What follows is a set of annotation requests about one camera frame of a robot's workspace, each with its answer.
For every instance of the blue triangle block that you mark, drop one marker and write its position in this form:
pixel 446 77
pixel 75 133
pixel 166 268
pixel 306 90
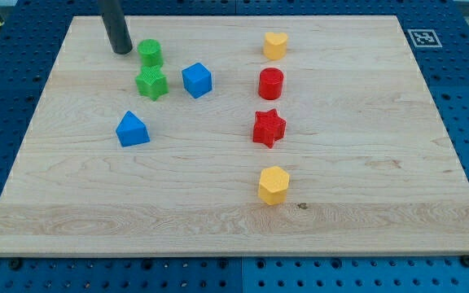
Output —
pixel 131 131

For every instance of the green star block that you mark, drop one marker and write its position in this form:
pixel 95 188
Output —
pixel 151 82

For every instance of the light wooden board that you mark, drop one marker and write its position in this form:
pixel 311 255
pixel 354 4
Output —
pixel 372 170

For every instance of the red star block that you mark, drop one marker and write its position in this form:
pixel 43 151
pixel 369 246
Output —
pixel 268 127

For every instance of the blue cube block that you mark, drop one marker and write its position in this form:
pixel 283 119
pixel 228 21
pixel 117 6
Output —
pixel 197 80

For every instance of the green cylinder block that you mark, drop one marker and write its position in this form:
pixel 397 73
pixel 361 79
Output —
pixel 150 53

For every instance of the yellow heart block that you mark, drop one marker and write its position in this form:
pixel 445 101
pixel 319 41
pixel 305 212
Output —
pixel 275 45

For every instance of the white fiducial marker tag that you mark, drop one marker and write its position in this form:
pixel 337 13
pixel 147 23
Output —
pixel 424 38

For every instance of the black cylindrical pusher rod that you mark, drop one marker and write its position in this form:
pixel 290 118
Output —
pixel 115 25

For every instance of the yellow hexagon block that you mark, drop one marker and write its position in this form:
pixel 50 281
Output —
pixel 273 185

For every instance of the red cylinder block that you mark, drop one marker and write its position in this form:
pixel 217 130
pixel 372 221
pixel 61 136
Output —
pixel 270 83

